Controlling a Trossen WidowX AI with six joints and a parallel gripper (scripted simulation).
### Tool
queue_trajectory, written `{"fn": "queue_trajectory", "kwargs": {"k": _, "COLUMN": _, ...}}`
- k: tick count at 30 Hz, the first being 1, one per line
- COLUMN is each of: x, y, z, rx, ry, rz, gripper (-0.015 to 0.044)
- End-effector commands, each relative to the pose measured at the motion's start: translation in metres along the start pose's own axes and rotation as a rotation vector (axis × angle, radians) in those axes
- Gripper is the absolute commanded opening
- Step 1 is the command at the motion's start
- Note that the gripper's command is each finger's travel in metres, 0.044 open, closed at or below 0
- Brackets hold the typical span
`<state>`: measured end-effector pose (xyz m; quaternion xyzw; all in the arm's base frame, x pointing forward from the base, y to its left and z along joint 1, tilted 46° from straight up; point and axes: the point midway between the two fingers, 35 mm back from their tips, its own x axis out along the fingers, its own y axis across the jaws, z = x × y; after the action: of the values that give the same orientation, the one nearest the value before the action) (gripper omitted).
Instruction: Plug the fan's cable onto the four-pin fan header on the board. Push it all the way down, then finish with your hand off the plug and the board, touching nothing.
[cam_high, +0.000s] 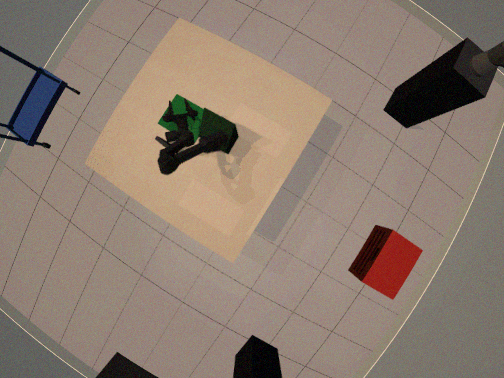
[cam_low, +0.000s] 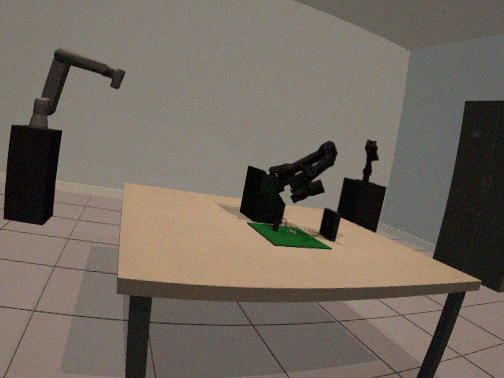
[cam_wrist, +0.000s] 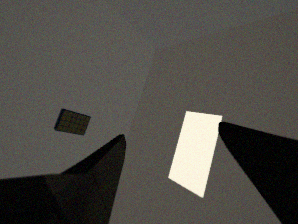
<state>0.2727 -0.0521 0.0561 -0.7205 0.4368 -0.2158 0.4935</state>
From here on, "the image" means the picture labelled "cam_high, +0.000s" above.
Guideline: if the green circuit board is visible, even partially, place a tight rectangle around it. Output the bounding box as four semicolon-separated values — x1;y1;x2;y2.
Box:
158;95;204;145

